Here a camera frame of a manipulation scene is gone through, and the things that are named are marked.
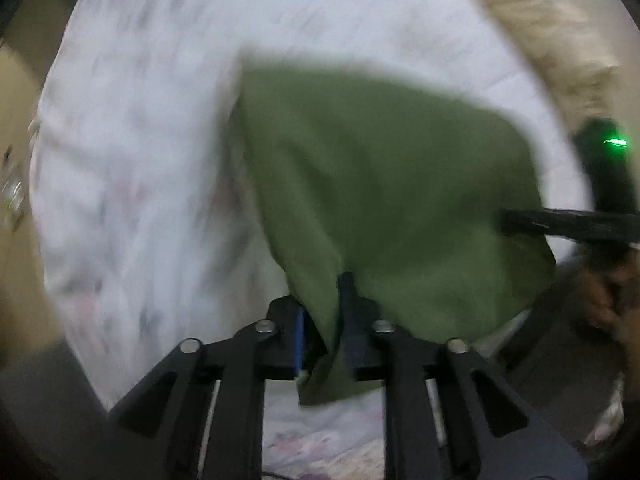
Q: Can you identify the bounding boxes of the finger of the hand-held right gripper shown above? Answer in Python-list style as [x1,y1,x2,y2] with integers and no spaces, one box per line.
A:
[500,207,640,245]

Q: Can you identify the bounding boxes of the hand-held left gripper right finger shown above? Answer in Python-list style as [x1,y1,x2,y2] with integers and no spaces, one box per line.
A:
[336,271,588,480]

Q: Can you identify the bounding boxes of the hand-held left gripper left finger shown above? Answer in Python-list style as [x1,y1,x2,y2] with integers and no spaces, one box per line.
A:
[107,297,313,480]

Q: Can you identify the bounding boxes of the green pants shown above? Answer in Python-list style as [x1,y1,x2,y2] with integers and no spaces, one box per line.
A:
[235,47,557,407]

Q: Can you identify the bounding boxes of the person's right hand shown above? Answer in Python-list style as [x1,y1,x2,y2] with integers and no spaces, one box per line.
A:
[582,260,640,346]

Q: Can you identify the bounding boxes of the cream bear print comforter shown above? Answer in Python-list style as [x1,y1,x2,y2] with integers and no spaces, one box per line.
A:
[440,0,626,126]

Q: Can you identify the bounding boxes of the white floral bed sheet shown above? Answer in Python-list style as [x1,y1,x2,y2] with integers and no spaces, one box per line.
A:
[29,0,601,480]

